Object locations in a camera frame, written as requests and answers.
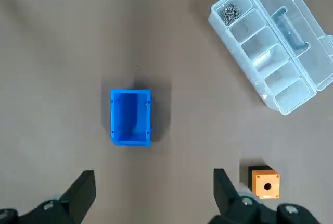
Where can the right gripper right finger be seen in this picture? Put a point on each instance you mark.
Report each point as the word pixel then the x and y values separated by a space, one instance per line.
pixel 226 195

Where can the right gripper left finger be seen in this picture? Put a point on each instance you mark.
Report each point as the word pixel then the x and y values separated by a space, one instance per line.
pixel 75 195

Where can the orange push-button box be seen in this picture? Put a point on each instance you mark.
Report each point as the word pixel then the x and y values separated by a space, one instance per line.
pixel 265 182

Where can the blue storage bin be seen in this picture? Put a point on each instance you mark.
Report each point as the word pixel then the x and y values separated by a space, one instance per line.
pixel 130 119

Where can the clear plastic organizer case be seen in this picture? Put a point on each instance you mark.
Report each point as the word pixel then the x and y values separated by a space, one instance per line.
pixel 286 52

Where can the pile of small screws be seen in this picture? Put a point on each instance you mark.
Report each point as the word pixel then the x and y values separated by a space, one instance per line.
pixel 230 13

